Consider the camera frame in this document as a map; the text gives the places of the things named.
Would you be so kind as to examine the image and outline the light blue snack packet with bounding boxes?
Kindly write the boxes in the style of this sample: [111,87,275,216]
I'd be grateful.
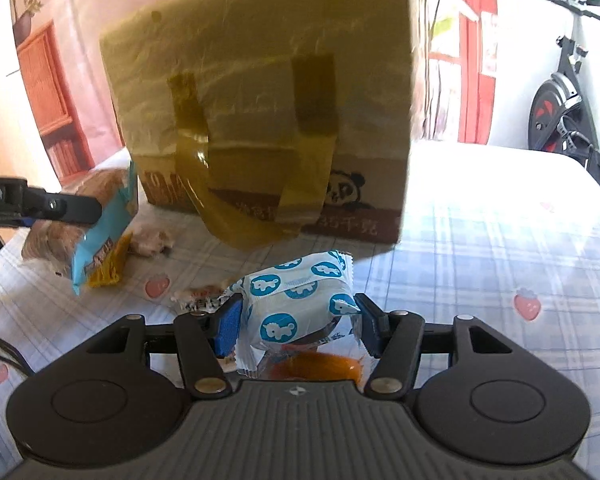
[71,162,138,295]

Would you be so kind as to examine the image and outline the white blue unicorn snack pack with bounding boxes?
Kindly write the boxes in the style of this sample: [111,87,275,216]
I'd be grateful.
[223,249,361,376]

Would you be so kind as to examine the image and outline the silver dried tofu packet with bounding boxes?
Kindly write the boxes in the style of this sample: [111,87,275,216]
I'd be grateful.
[171,285,232,313]

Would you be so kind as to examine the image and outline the orange biscuit pack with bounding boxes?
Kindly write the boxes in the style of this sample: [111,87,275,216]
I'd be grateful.
[20,167,131,266]

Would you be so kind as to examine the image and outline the small pink wrapped snack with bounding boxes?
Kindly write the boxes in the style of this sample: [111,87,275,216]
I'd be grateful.
[130,224,174,258]

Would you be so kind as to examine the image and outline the orange sausage snack packet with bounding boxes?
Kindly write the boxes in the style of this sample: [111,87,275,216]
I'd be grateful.
[261,344,372,385]

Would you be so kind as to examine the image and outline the plaid strawberry bed sheet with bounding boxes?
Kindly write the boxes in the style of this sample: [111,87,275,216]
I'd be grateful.
[0,141,600,479]

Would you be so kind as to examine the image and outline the pink printed backdrop cloth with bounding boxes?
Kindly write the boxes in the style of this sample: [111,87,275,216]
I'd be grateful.
[4,0,499,187]

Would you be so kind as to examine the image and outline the taped cardboard box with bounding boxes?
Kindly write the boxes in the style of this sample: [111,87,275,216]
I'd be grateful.
[100,0,416,248]

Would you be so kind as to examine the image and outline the black exercise bike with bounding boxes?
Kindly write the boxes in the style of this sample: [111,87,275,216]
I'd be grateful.
[528,0,600,186]

